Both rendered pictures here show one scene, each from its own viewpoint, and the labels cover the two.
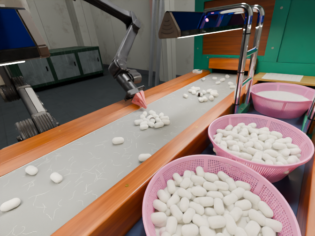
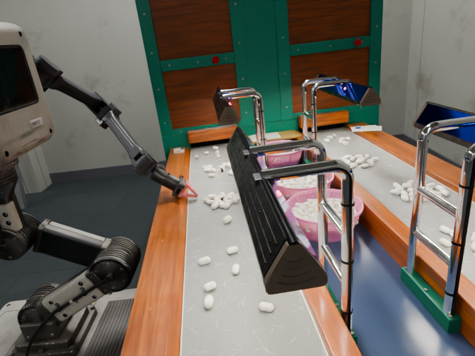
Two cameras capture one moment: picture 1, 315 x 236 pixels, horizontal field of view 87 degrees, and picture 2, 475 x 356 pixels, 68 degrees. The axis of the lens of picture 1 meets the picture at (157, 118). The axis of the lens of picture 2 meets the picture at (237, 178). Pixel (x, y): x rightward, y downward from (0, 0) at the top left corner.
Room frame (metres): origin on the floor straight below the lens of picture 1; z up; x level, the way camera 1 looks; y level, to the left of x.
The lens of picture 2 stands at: (-0.32, 0.93, 1.35)
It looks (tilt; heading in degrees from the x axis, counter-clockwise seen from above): 22 degrees down; 312
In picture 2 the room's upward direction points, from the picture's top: 7 degrees counter-clockwise
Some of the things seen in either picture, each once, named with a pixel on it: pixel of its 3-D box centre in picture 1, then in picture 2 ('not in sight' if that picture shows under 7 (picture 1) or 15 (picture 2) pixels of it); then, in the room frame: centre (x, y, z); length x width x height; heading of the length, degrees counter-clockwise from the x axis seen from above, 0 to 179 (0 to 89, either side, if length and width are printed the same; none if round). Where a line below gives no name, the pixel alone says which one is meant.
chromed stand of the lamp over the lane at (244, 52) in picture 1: (227, 67); (244, 137); (0.73, -0.33, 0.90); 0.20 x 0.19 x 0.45; 136
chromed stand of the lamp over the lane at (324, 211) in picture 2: not in sight; (299, 246); (0.03, 0.35, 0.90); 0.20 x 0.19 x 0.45; 136
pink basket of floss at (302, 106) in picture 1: (279, 99); (279, 155); (0.72, -0.59, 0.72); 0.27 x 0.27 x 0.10
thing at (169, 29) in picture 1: (213, 22); (223, 102); (0.79, -0.27, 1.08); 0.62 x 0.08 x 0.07; 136
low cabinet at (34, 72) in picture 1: (55, 65); not in sight; (5.14, 2.86, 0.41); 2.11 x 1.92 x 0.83; 131
